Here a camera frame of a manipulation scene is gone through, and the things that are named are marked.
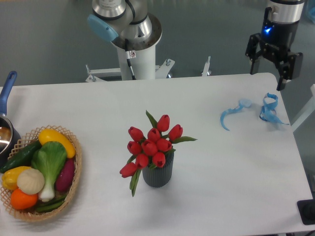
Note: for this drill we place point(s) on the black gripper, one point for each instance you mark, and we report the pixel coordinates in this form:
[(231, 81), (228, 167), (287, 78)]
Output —
[(275, 41)]

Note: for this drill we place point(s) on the red tulip bouquet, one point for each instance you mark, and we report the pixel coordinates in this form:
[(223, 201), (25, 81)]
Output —
[(151, 150)]

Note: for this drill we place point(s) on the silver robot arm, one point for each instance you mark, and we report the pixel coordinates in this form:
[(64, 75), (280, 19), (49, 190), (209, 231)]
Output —
[(284, 12)]

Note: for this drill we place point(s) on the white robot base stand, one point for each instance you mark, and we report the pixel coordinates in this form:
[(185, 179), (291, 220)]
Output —
[(134, 32)]

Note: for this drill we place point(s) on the dark grey ribbed vase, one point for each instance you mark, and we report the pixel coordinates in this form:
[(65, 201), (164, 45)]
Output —
[(159, 177)]

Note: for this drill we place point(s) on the light blue ribbon with disc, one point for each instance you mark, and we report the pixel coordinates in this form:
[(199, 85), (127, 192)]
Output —
[(242, 103)]

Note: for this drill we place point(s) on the blue curled ribbon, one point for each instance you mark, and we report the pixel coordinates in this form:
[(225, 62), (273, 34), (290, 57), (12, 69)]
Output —
[(268, 110)]

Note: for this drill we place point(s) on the black device at table edge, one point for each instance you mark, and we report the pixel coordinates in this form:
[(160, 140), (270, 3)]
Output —
[(307, 211)]

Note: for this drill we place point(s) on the purple sweet potato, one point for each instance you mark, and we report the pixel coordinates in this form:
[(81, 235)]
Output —
[(66, 176)]

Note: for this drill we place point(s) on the green bok choy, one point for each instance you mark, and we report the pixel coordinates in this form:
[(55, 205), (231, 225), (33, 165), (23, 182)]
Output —
[(49, 160)]

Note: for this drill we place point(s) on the woven wicker basket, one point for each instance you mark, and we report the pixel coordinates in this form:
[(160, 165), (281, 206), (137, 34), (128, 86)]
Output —
[(29, 215)]

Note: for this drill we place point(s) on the green bean pods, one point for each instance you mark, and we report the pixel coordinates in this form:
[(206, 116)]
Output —
[(50, 205)]

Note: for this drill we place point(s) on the green cucumber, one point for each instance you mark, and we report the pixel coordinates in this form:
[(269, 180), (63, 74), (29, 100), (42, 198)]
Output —
[(22, 158)]

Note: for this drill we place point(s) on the cream garlic bulb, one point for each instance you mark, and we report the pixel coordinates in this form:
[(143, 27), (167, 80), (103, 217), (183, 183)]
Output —
[(30, 181)]

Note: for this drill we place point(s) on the orange fruit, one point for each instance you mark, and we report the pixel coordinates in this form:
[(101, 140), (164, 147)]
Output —
[(20, 200)]

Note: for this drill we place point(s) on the yellow bell pepper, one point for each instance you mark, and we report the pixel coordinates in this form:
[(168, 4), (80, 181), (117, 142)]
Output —
[(9, 178)]

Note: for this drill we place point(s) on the white frame at right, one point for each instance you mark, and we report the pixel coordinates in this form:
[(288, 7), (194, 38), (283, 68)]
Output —
[(305, 112)]

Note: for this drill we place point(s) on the blue handled saucepan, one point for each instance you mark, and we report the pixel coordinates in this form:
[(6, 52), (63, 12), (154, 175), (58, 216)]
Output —
[(9, 136)]

